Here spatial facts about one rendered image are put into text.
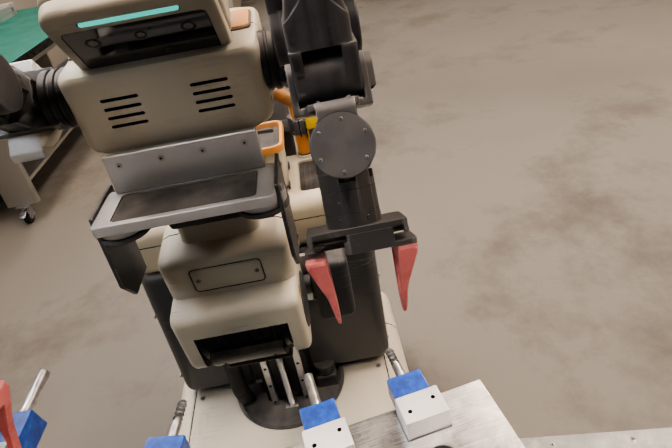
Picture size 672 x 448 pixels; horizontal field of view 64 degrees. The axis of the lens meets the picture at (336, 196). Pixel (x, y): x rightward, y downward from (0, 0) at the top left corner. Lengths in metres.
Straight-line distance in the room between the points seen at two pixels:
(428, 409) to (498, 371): 1.21
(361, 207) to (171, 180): 0.37
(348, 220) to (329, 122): 0.12
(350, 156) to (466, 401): 0.34
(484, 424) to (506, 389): 1.14
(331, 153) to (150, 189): 0.42
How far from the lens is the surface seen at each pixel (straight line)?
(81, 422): 2.09
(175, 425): 0.68
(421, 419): 0.63
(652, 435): 0.75
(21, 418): 0.66
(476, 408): 0.67
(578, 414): 1.77
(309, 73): 0.54
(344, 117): 0.46
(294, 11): 0.52
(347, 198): 0.53
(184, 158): 0.80
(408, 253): 0.54
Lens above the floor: 1.39
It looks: 30 degrees down
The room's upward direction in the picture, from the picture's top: 11 degrees counter-clockwise
